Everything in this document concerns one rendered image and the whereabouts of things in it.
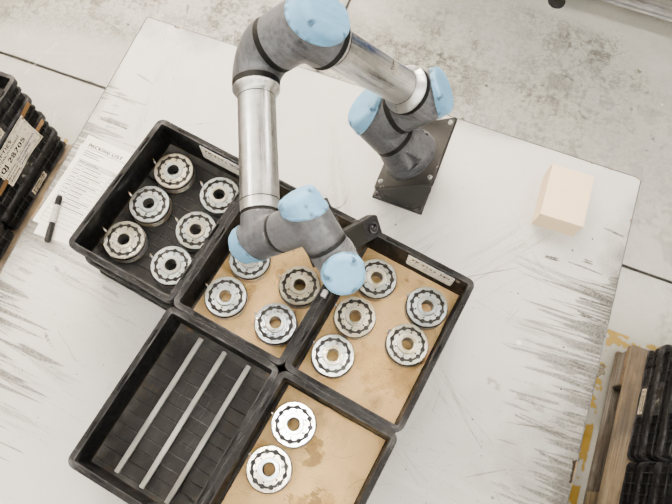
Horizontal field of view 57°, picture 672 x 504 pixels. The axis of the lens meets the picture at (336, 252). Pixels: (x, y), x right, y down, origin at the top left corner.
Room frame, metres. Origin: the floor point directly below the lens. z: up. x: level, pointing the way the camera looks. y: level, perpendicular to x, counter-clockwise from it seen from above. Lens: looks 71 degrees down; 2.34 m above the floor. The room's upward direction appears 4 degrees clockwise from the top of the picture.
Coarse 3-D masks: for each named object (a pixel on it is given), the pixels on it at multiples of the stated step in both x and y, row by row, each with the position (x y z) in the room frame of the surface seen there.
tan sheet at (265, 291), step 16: (288, 256) 0.50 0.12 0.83; (304, 256) 0.51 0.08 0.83; (224, 272) 0.45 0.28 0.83; (272, 272) 0.46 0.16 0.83; (256, 288) 0.41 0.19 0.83; (272, 288) 0.42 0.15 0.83; (256, 304) 0.37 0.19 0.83; (224, 320) 0.33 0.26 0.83; (240, 320) 0.33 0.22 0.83; (240, 336) 0.29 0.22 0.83; (256, 336) 0.29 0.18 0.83; (272, 352) 0.26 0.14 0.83
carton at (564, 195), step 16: (544, 176) 0.84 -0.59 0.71; (560, 176) 0.81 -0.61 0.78; (576, 176) 0.81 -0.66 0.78; (592, 176) 0.82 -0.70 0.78; (544, 192) 0.76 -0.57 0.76; (560, 192) 0.76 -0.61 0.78; (576, 192) 0.76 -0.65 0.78; (544, 208) 0.71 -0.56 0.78; (560, 208) 0.71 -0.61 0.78; (576, 208) 0.72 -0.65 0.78; (544, 224) 0.69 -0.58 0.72; (560, 224) 0.68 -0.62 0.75; (576, 224) 0.67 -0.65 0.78
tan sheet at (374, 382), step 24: (408, 288) 0.44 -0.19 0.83; (384, 312) 0.37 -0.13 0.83; (384, 336) 0.31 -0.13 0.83; (432, 336) 0.32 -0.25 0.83; (360, 360) 0.25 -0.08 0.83; (384, 360) 0.26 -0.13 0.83; (336, 384) 0.19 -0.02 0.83; (360, 384) 0.19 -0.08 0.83; (384, 384) 0.20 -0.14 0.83; (408, 384) 0.20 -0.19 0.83; (384, 408) 0.14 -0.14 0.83
